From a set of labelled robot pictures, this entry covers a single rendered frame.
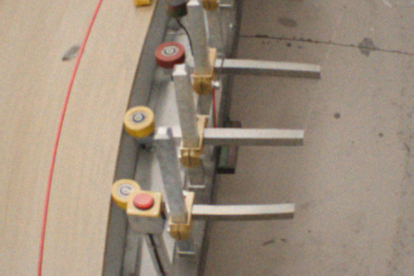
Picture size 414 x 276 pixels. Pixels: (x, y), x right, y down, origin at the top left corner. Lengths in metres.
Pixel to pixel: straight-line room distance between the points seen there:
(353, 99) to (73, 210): 1.77
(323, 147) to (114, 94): 1.24
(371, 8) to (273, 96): 0.82
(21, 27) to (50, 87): 0.40
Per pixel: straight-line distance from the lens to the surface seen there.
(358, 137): 4.01
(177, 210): 2.63
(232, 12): 3.46
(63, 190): 2.73
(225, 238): 3.72
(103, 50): 3.09
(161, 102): 3.30
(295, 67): 3.01
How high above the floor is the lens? 2.90
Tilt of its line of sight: 45 degrees down
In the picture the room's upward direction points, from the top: 7 degrees counter-clockwise
